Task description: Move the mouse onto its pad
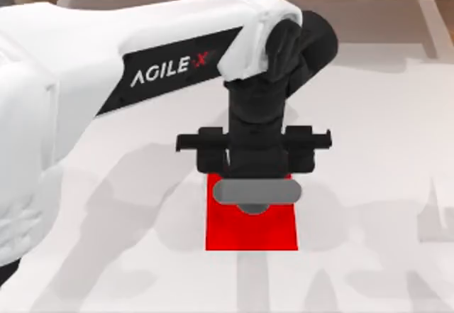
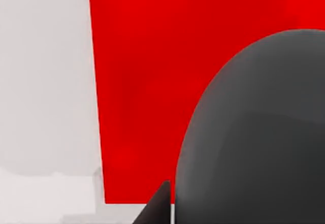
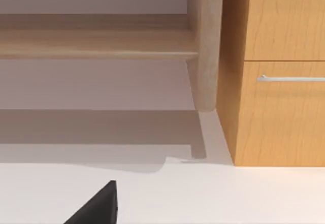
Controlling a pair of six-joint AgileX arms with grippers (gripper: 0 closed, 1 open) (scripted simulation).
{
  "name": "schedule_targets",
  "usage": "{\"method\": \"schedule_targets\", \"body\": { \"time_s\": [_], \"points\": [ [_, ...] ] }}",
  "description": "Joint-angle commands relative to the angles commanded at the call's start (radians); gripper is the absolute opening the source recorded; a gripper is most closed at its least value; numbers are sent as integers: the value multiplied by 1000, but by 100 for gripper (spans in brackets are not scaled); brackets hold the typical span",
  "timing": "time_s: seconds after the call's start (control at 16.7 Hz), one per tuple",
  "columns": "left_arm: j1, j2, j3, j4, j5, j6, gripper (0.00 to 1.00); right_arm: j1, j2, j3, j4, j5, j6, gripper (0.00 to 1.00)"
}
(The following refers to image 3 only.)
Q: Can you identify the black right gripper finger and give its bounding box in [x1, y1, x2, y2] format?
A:
[62, 180, 118, 224]

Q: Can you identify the long metal handle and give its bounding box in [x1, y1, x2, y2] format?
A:
[256, 74, 325, 83]

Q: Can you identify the wooden drawer front with handle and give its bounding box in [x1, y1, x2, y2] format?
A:
[235, 60, 325, 168]

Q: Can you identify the orange wooden cupboard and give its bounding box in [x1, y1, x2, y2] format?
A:
[215, 0, 325, 168]

